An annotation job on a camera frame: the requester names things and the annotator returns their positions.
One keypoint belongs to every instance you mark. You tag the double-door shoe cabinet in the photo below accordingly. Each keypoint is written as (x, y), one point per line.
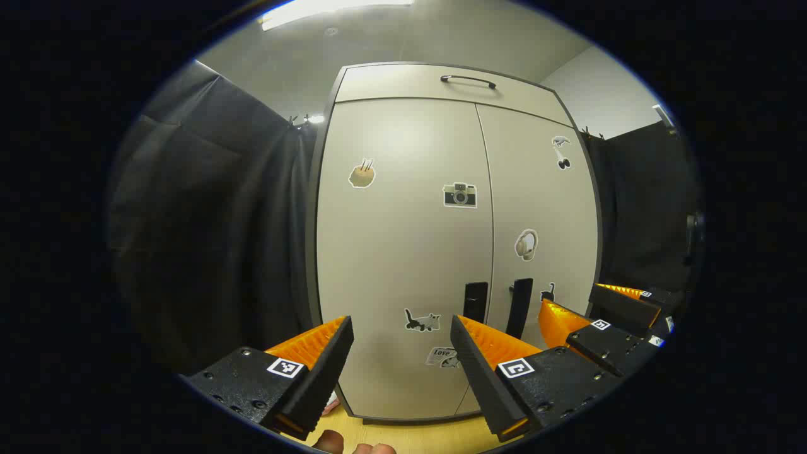
(312, 252)

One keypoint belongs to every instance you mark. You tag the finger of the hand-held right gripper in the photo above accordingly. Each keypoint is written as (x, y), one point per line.
(621, 309)
(611, 347)

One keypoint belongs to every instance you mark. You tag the cat sticker shoe cabinet door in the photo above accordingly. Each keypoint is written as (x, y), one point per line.
(391, 252)

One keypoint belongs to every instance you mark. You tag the white cabinet drawer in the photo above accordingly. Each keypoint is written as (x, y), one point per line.
(391, 82)

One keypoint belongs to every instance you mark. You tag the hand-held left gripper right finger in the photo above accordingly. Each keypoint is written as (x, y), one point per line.
(482, 378)

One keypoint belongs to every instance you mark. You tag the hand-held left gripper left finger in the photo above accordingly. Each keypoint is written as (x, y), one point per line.
(325, 372)

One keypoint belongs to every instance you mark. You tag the headphone sticker shoe cabinet door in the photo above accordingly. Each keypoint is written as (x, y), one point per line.
(542, 202)

